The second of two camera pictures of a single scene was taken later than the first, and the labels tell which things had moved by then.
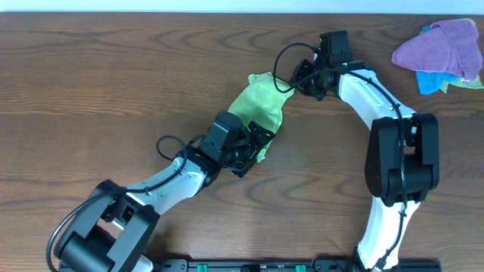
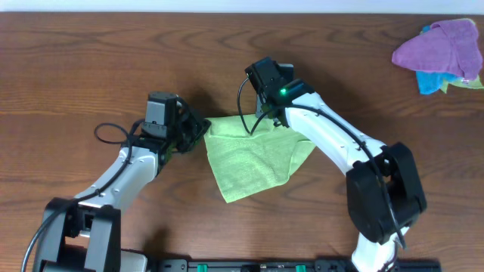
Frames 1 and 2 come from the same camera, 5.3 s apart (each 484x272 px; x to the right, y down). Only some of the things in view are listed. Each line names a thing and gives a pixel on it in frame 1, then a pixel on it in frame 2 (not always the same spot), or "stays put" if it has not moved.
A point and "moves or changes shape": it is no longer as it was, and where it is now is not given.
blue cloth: x=429 y=82 stays put
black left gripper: x=250 y=147 to x=194 y=131
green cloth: x=261 y=102 moves or changes shape
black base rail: x=286 y=265 stays put
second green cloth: x=474 y=83 stays put
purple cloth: x=450 y=47 stays put
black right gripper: x=299 y=83 to x=262 y=103
